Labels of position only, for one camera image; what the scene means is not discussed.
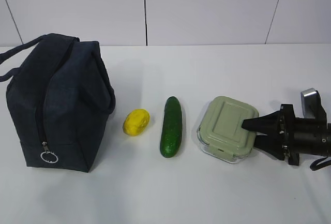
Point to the green cucumber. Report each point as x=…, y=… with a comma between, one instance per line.
x=172, y=128

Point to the dark blue lunch bag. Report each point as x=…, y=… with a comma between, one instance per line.
x=59, y=99

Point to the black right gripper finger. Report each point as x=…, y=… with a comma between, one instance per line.
x=271, y=144
x=268, y=124

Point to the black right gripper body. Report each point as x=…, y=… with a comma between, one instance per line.
x=305, y=136

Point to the green lidded glass container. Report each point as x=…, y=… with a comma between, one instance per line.
x=220, y=133

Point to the yellow lemon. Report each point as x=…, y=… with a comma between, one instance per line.
x=135, y=122

